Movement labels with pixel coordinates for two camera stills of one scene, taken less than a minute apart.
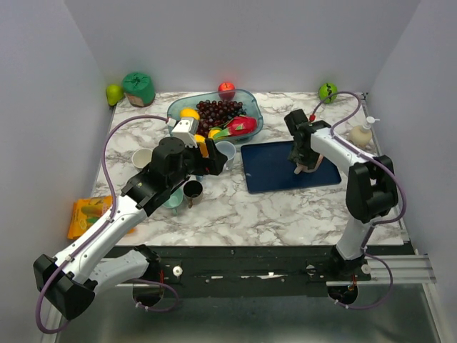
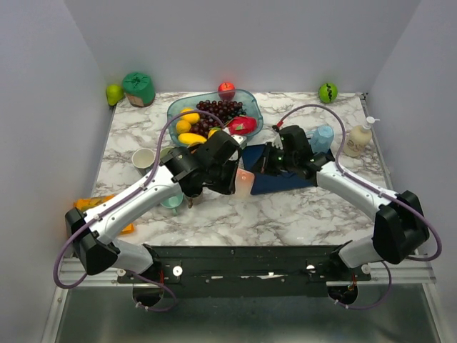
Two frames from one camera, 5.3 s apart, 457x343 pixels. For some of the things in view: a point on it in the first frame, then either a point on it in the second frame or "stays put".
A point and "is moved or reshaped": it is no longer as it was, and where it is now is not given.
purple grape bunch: (213, 113) stays put
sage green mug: (175, 200) stays put
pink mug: (302, 168) is moved or reshaped
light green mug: (141, 157) is moved or reshaped
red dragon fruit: (242, 125) stays put
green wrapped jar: (139, 88) stays put
